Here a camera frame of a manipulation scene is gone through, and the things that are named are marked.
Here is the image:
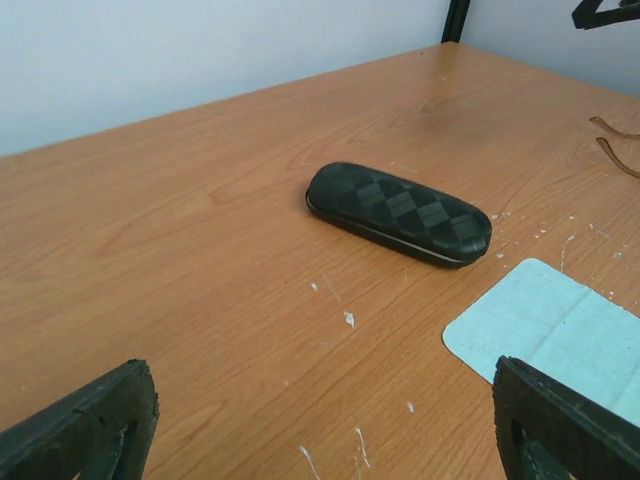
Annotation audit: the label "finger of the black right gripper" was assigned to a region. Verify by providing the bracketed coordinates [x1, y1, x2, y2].
[571, 0, 640, 30]

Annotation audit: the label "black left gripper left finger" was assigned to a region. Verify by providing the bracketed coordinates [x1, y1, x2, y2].
[1, 359, 159, 479]

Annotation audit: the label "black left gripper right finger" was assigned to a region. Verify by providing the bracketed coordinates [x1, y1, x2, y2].
[492, 356, 639, 479]

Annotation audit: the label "black checkered glasses case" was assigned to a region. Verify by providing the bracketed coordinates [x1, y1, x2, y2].
[305, 162, 492, 268]

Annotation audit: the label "brown translucent sunglasses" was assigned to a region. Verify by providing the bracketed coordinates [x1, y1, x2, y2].
[588, 115, 640, 180]

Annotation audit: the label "light blue cleaning cloth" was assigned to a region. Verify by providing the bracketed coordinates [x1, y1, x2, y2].
[442, 258, 639, 424]

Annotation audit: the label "black frame post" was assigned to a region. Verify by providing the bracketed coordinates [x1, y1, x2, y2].
[441, 0, 471, 43]

